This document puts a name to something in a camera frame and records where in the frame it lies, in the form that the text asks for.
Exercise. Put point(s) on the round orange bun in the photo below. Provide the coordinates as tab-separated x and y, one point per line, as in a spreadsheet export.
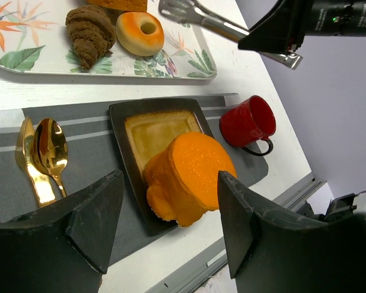
182	179

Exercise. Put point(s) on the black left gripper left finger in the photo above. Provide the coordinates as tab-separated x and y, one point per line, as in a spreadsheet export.
65	246

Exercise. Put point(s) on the sliced bread loaf piece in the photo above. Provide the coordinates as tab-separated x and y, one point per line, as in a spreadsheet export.
123	5

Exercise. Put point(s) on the black square plate, tan centre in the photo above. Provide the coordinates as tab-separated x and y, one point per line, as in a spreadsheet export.
145	127

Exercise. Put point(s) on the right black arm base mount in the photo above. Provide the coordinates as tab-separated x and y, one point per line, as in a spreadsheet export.
337	209

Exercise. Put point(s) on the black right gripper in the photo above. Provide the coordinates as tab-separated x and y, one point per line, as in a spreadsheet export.
283	28

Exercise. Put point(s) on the silver metal tongs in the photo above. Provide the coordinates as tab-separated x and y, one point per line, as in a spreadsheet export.
192	12

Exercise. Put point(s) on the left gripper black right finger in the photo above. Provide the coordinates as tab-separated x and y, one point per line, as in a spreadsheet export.
298	254

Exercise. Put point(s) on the floral leaf-pattern serving tray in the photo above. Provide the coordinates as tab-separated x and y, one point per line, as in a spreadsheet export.
33	40

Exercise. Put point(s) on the gold spoon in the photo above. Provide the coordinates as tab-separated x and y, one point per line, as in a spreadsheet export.
50	151

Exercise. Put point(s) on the orange ring bagel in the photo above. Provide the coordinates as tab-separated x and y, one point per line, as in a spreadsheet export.
140	33

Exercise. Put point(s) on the red cup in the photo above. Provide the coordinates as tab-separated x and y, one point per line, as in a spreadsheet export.
250	121

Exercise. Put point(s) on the dark brown croissant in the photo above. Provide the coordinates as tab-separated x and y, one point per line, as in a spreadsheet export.
91	33

